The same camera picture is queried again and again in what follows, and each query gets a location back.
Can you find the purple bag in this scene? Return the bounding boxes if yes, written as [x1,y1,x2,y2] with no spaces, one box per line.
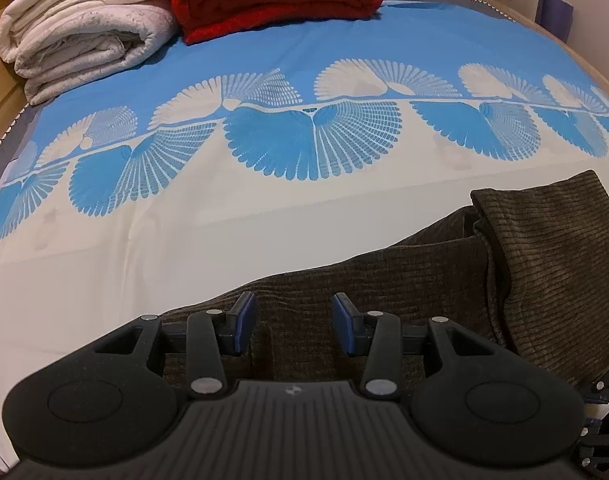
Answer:
[537,0,575,43]

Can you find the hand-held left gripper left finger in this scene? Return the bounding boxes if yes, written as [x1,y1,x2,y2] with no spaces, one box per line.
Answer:
[92,291,259,401]

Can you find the grey pink folded blanket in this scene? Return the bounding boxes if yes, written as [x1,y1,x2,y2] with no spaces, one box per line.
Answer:
[14,4,180,107]

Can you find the dark olive corduroy pants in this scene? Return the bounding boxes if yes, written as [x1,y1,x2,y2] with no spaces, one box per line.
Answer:
[159,170,609,396]

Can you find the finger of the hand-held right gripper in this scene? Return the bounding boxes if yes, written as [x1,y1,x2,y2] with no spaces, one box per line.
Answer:
[581,354,609,405]
[574,417,609,480]

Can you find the blue white printed bed sheet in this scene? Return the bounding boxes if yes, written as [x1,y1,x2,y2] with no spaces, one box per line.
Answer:
[0,0,609,471]

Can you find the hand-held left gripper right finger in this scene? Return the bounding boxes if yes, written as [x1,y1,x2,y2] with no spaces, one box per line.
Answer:
[331,292,497,401]

